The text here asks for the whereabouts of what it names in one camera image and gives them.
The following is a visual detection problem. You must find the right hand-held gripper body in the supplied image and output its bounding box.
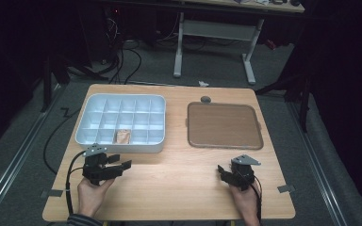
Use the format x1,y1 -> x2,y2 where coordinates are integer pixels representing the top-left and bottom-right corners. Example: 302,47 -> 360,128
224,153 -> 262,192

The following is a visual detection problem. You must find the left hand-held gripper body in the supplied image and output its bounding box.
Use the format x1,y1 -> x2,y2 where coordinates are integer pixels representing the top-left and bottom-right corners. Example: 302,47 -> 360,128
81,143 -> 123,186

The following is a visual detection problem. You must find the white divided storage box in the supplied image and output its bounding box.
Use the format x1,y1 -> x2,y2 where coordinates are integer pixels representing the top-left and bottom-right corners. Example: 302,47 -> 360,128
74,92 -> 168,154

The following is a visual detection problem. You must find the person's right hand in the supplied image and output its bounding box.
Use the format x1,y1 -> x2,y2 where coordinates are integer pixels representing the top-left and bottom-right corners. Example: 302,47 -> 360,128
228,183 -> 260,221

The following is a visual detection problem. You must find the person's left hand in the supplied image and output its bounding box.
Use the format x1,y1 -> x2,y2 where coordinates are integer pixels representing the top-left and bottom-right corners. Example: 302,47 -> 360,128
76,177 -> 116,218

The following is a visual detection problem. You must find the grey tape piece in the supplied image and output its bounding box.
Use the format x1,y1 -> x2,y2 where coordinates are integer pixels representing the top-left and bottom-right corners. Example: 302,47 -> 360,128
277,184 -> 296,194
41,188 -> 64,199

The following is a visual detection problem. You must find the brown tray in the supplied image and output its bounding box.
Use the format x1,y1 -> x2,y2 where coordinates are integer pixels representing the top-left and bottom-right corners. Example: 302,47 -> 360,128
187,102 -> 264,151

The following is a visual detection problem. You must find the black metal stand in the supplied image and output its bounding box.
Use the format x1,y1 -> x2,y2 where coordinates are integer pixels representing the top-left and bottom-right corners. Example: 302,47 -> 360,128
255,73 -> 313,134
40,55 -> 93,113

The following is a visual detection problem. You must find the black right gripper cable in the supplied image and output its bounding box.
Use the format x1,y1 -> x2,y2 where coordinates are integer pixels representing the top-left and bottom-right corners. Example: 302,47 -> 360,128
251,175 -> 264,225

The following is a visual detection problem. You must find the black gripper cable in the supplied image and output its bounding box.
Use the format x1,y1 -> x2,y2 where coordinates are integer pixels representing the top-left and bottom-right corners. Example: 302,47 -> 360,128
251,175 -> 264,225
64,150 -> 88,218

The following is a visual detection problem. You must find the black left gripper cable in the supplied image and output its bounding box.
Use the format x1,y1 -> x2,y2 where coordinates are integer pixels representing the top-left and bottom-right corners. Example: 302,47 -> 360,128
64,150 -> 88,218

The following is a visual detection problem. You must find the black floor cable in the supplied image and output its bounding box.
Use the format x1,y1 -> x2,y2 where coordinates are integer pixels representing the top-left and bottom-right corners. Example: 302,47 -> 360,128
42,106 -> 83,175

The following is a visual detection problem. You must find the bundle of black cables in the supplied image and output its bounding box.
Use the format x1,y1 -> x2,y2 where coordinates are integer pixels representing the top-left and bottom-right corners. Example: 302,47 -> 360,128
102,15 -> 143,85

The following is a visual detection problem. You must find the white metal frame desk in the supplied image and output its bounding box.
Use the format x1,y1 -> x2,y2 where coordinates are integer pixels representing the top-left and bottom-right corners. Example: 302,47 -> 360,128
173,0 -> 305,86

